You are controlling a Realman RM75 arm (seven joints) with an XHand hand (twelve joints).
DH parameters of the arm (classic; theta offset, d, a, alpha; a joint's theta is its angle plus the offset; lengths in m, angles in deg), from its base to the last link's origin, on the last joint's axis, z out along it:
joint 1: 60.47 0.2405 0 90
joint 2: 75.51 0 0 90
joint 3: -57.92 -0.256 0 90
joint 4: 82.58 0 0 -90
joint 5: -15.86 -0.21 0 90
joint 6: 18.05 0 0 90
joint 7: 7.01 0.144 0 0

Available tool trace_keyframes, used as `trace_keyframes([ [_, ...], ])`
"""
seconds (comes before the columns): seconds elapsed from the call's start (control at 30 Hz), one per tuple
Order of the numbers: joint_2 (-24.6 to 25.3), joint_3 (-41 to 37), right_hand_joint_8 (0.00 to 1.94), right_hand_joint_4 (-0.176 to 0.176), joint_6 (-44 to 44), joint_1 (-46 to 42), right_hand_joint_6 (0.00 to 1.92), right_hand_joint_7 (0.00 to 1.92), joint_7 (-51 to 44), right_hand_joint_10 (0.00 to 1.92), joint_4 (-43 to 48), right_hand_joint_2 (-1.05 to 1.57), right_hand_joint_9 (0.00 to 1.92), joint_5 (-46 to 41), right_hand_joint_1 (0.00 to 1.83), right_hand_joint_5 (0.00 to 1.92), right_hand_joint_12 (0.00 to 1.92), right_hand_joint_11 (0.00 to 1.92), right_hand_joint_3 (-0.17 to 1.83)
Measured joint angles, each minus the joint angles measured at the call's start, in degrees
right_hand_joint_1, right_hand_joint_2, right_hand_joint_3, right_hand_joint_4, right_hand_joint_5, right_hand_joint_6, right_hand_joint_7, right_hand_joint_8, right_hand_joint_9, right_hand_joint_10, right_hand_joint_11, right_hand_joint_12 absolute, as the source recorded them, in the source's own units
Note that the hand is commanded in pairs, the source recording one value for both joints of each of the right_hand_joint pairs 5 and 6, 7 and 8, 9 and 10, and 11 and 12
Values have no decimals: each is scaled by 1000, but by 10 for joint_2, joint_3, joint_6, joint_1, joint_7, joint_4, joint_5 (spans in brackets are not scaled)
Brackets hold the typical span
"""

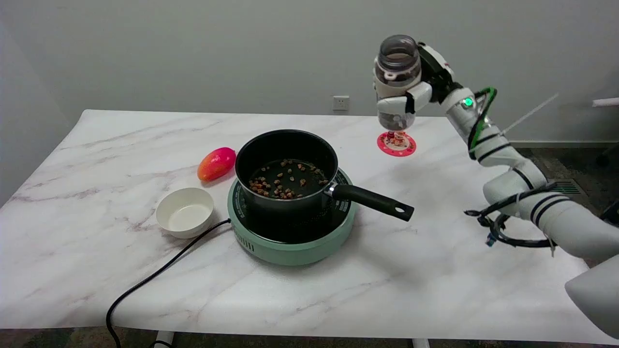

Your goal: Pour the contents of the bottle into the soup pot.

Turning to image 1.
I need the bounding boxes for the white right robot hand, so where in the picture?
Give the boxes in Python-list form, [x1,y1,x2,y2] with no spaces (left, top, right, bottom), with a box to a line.
[373,42,456,117]

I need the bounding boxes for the clear plastic bottle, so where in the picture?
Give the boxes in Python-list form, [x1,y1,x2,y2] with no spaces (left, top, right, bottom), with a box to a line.
[375,35,422,132]

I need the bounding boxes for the brown food pieces in pot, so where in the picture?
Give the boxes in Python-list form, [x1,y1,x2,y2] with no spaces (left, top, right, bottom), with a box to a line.
[249,159,329,200]

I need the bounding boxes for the pink round coaster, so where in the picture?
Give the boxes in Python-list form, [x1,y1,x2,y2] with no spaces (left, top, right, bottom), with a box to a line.
[377,131,417,158]

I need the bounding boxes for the green electric hot plate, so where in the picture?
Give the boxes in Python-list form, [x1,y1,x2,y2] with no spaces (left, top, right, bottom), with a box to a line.
[227,167,359,266]

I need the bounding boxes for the red orange mango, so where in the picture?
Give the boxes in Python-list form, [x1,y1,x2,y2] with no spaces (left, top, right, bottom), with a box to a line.
[197,147,237,182]

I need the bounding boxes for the white round bowl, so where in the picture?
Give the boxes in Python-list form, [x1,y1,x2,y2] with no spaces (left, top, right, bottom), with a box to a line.
[156,188,215,239]

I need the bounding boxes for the green robot cable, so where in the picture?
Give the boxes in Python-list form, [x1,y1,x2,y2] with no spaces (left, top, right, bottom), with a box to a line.
[467,87,498,160]

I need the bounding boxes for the black soup pot with handle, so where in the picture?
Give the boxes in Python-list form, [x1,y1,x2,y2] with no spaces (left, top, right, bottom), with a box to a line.
[235,129,415,222]

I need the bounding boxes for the black looping robot cable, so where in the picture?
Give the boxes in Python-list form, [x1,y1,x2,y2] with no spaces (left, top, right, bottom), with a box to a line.
[464,181,559,249]

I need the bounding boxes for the black power cord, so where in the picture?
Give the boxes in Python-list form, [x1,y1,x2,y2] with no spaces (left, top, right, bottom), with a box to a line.
[106,218,232,348]

